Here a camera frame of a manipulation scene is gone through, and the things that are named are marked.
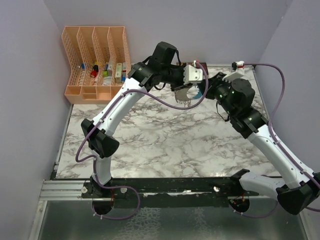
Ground orange plastic file organizer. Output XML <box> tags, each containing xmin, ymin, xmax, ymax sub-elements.
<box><xmin>61</xmin><ymin>26</ymin><xmax>131</xmax><ymax>105</ymax></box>

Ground green white box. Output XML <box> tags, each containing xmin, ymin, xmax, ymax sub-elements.
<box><xmin>114</xmin><ymin>62</ymin><xmax>123</xmax><ymax>84</ymax></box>

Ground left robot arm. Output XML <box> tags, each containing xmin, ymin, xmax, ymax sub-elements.
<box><xmin>81</xmin><ymin>41</ymin><xmax>208</xmax><ymax>198</ymax></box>

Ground red round bottle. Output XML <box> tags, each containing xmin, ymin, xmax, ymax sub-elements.
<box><xmin>90</xmin><ymin>70</ymin><xmax>98</xmax><ymax>78</ymax></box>

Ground brown book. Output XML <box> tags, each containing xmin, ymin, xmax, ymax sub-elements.
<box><xmin>197</xmin><ymin>62</ymin><xmax>209</xmax><ymax>75</ymax></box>

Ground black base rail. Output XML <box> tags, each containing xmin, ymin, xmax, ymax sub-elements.
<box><xmin>49</xmin><ymin>162</ymin><xmax>263</xmax><ymax>208</ymax></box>

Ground metal keyring holder blue handle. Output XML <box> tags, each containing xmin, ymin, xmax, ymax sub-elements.
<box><xmin>174</xmin><ymin>86</ymin><xmax>202</xmax><ymax>107</ymax></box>

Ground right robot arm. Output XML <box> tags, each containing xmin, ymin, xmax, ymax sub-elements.
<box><xmin>200</xmin><ymin>72</ymin><xmax>320</xmax><ymax>215</ymax></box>

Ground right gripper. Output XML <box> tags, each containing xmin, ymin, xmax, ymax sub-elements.
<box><xmin>197</xmin><ymin>71</ymin><xmax>236</xmax><ymax>117</ymax></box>

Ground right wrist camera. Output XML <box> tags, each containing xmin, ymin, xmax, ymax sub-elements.
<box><xmin>222</xmin><ymin>61</ymin><xmax>245</xmax><ymax>83</ymax></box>

